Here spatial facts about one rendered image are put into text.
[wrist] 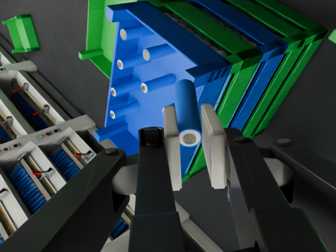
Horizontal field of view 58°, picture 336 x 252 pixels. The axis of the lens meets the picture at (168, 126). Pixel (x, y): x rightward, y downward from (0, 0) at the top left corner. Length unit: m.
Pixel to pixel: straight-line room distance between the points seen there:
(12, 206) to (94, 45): 0.70
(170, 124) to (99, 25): 0.84
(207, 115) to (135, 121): 0.50
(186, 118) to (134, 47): 0.38
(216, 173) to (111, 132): 0.54
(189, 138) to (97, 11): 0.78
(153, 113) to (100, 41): 0.47
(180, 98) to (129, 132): 0.47
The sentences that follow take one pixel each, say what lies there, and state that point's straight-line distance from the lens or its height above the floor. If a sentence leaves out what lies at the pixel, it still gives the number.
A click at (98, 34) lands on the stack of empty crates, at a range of 1.00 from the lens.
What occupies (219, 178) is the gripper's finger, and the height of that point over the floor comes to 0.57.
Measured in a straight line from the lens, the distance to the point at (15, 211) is 1.31.
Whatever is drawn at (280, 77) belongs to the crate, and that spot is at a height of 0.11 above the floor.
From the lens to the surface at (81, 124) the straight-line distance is 1.62.
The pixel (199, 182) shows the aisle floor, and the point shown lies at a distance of 1.13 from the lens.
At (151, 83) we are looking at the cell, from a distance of 0.49.
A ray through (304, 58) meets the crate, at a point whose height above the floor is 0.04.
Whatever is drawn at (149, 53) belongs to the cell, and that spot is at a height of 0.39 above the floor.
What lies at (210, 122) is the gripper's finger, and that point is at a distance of 0.16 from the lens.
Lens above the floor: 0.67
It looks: 36 degrees down
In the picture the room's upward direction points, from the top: 115 degrees counter-clockwise
